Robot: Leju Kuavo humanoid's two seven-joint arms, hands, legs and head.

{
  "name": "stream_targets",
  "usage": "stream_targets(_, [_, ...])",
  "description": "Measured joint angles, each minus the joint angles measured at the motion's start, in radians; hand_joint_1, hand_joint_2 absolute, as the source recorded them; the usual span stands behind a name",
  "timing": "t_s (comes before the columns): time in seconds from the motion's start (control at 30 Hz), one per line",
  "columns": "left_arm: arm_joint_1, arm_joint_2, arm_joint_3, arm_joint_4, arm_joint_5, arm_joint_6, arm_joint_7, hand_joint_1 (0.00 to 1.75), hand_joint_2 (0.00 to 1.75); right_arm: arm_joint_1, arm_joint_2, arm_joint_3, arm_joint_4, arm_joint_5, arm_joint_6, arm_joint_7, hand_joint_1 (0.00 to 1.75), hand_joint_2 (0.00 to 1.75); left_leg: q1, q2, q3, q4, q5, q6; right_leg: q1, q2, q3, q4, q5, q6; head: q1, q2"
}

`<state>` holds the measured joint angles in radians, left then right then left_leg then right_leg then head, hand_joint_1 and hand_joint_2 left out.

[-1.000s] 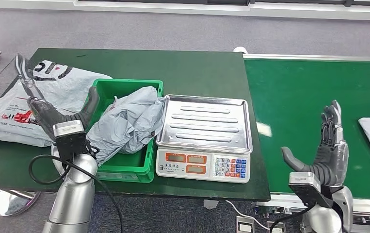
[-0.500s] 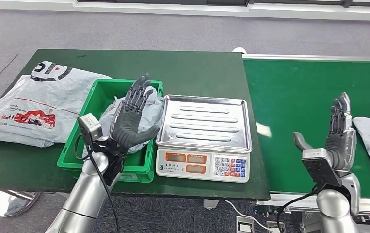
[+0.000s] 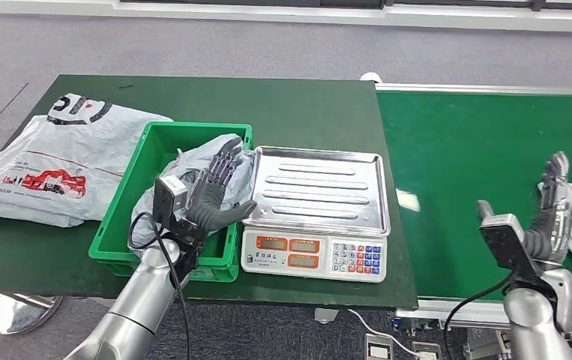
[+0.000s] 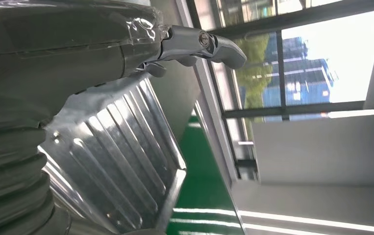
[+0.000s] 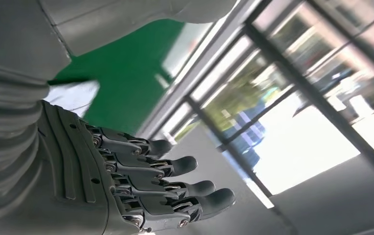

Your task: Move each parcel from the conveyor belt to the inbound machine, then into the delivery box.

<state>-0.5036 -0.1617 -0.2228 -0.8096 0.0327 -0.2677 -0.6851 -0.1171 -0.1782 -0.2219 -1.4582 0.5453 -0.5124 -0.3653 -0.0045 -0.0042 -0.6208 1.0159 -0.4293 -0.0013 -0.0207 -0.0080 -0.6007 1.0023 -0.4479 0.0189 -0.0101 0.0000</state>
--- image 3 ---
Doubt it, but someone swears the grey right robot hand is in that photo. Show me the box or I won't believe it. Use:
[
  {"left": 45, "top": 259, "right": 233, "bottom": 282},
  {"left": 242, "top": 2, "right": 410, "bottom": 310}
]
[{"left": 476, "top": 151, "right": 572, "bottom": 266}]

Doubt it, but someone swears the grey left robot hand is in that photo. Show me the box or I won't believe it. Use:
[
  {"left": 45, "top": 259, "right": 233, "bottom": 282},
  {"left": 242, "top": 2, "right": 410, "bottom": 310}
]
[{"left": 186, "top": 137, "right": 258, "bottom": 233}]

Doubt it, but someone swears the grey parcel with red print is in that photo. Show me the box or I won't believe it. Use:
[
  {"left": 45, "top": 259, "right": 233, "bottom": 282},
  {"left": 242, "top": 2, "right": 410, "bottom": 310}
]
[{"left": 129, "top": 133, "right": 257, "bottom": 260}]

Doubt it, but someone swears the green conveyor belt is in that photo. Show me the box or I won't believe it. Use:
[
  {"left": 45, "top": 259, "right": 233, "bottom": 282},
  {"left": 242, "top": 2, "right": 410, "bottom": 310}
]
[{"left": 376, "top": 91, "right": 572, "bottom": 309}]

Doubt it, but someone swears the grey floor socket box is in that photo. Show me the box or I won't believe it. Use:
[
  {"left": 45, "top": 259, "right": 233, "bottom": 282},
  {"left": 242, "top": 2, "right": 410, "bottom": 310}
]
[
  {"left": 411, "top": 341, "right": 443, "bottom": 360},
  {"left": 363, "top": 334, "right": 395, "bottom": 360}
]

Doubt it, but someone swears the green plastic bin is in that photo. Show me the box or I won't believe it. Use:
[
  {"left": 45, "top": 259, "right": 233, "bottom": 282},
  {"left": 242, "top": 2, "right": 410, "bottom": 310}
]
[{"left": 88, "top": 121, "right": 254, "bottom": 283}]

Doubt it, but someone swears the white scale with steel tray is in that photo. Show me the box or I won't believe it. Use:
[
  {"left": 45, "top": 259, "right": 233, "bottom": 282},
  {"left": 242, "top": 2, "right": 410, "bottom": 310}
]
[{"left": 241, "top": 145, "right": 392, "bottom": 284}]

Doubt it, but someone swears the large white printed mail bag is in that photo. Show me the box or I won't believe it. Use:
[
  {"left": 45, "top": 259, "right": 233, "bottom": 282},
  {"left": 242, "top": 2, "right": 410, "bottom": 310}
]
[{"left": 0, "top": 93, "right": 173, "bottom": 229}]

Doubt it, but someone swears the chrome table base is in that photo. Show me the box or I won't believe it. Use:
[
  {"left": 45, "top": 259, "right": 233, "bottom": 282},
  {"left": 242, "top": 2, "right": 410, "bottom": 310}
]
[{"left": 0, "top": 292, "right": 63, "bottom": 336}]

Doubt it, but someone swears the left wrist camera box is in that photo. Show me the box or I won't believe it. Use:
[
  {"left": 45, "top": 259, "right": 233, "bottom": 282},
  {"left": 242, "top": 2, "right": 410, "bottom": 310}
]
[{"left": 152, "top": 175, "right": 188, "bottom": 230}]

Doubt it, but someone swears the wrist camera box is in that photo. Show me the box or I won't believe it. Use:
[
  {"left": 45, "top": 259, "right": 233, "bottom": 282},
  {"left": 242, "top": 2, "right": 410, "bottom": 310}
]
[
  {"left": 479, "top": 213, "right": 545, "bottom": 281},
  {"left": 152, "top": 175, "right": 188, "bottom": 230}
]

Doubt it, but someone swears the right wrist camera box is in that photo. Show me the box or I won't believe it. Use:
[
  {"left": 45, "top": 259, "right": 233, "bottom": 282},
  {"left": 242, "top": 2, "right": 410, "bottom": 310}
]
[{"left": 479, "top": 213, "right": 545, "bottom": 281}]

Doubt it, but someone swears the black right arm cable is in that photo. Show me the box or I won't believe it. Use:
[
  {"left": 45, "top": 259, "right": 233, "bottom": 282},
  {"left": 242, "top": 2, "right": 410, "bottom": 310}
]
[{"left": 442, "top": 270, "right": 515, "bottom": 360}]

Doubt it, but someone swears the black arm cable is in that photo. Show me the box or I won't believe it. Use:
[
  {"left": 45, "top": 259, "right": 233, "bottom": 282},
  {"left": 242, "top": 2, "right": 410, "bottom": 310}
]
[
  {"left": 442, "top": 270, "right": 515, "bottom": 360},
  {"left": 127, "top": 211, "right": 192, "bottom": 360}
]

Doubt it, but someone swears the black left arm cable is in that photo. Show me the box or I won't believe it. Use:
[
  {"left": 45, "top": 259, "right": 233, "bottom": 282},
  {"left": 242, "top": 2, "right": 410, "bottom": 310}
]
[{"left": 127, "top": 211, "right": 192, "bottom": 360}]

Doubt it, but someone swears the aluminium conveyor frame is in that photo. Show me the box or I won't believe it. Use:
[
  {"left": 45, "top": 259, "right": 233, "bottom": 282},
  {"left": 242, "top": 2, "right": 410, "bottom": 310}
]
[{"left": 375, "top": 83, "right": 572, "bottom": 360}]

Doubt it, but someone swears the white bracket under table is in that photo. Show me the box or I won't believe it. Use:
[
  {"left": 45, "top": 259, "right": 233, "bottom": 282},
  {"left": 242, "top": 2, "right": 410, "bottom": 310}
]
[{"left": 313, "top": 307, "right": 339, "bottom": 326}]

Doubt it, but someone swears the white floor cable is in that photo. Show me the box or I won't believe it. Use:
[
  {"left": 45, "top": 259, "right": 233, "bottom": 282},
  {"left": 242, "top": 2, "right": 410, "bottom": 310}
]
[{"left": 347, "top": 308, "right": 438, "bottom": 359}]

